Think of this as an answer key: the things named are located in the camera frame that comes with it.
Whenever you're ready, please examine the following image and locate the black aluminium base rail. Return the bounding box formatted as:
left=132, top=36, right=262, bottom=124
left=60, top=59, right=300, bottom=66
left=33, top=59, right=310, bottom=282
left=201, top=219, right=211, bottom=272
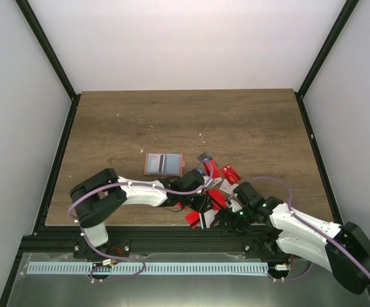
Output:
left=20, top=226, right=288, bottom=260

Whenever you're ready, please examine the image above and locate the white card black stripe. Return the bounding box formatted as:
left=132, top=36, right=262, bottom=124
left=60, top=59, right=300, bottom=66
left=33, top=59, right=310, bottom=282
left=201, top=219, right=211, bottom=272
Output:
left=146, top=153, right=166, bottom=175

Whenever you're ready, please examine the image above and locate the dark card upper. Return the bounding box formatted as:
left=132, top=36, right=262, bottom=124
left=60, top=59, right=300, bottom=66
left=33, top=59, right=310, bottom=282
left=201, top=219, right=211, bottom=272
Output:
left=197, top=152, right=212, bottom=162

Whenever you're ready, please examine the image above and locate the red card upper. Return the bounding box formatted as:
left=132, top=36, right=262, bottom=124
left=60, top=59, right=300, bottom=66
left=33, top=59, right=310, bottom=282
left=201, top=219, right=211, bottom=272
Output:
left=203, top=159, right=221, bottom=180

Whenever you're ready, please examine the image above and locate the red card black stripe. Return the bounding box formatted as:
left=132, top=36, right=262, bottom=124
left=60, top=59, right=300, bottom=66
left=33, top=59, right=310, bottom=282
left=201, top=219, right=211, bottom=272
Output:
left=206, top=189, right=228, bottom=211

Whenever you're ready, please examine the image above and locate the right black frame post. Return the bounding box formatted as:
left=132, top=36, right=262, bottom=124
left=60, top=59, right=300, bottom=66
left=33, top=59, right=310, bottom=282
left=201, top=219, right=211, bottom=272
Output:
left=298, top=0, right=359, bottom=97

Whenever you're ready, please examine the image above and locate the pink card holder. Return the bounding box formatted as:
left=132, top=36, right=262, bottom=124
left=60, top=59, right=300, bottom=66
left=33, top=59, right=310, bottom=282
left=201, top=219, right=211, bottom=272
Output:
left=144, top=153, right=186, bottom=176

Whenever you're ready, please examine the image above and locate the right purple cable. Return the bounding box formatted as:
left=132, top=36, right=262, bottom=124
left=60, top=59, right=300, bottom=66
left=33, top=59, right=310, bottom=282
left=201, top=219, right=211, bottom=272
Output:
left=242, top=177, right=370, bottom=285

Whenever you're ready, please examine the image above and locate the white card right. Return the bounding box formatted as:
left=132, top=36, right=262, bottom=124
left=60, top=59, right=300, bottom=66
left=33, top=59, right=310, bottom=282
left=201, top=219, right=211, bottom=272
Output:
left=219, top=179, right=238, bottom=195

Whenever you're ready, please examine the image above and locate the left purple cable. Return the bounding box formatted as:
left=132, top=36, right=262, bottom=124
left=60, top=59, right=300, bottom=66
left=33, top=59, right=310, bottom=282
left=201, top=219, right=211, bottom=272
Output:
left=67, top=159, right=215, bottom=283

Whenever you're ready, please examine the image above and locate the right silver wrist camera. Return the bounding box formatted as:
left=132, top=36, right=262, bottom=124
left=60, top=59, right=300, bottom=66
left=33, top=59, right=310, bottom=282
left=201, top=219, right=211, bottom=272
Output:
left=228, top=197, right=243, bottom=213

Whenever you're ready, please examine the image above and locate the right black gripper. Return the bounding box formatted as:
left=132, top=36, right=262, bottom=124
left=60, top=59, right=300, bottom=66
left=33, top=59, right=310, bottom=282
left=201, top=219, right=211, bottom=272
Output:
left=210, top=205, right=255, bottom=237

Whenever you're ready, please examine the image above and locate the purple cable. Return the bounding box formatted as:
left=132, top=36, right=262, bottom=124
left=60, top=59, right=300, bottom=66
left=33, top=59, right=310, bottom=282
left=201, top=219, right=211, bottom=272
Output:
left=67, top=159, right=215, bottom=283
left=242, top=177, right=370, bottom=285

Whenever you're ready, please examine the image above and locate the black frame post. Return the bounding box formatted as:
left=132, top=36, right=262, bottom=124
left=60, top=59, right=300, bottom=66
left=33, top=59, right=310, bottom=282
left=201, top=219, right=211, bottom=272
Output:
left=298, top=0, right=359, bottom=97
left=15, top=0, right=77, bottom=100

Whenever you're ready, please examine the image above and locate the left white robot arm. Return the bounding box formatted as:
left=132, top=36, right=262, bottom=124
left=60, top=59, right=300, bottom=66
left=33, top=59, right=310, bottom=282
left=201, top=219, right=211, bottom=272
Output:
left=67, top=168, right=213, bottom=258

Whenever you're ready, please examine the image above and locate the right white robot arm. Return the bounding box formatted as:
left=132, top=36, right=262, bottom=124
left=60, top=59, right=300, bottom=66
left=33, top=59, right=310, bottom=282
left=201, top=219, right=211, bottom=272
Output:
left=224, top=182, right=370, bottom=294

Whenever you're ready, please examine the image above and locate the light blue slotted cable duct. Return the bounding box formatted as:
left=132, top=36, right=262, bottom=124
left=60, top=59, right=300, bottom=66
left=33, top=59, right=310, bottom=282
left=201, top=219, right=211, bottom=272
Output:
left=26, top=262, right=268, bottom=275

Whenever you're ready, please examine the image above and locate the left black frame post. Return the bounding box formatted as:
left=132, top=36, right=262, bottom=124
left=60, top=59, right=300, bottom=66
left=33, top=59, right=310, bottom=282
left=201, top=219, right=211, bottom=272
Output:
left=15, top=0, right=77, bottom=100

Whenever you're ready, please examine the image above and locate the red VIP card right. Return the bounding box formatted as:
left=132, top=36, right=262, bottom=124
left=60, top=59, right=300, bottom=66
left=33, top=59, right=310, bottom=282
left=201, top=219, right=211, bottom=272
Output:
left=219, top=164, right=242, bottom=185

